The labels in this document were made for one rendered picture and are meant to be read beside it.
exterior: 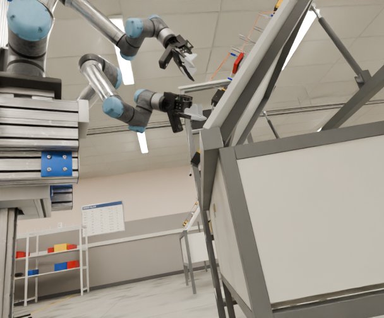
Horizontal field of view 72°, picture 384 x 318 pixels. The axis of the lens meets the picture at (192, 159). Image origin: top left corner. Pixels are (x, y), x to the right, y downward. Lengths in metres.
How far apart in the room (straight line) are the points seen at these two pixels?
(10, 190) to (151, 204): 7.67
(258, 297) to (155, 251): 7.80
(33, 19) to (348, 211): 1.05
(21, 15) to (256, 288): 1.00
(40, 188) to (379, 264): 0.99
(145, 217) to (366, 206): 7.98
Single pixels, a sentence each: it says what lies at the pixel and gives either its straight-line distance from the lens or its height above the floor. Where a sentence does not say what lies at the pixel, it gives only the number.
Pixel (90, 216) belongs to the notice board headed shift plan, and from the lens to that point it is 8.79.
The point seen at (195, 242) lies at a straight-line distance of 4.11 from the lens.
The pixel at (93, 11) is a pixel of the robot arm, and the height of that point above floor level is 1.61.
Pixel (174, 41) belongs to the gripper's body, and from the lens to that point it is 1.27.
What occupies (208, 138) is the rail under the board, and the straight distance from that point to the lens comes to 0.72.
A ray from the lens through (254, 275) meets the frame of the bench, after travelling 0.67.
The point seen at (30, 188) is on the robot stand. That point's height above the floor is 0.84.
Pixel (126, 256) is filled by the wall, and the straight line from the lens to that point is 8.50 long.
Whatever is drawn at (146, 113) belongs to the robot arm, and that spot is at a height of 1.14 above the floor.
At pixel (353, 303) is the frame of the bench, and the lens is 0.74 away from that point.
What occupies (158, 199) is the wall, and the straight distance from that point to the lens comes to 8.61.
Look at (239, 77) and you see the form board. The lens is 0.82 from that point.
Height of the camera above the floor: 0.56
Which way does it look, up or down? 19 degrees up
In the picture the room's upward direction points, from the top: 10 degrees counter-clockwise
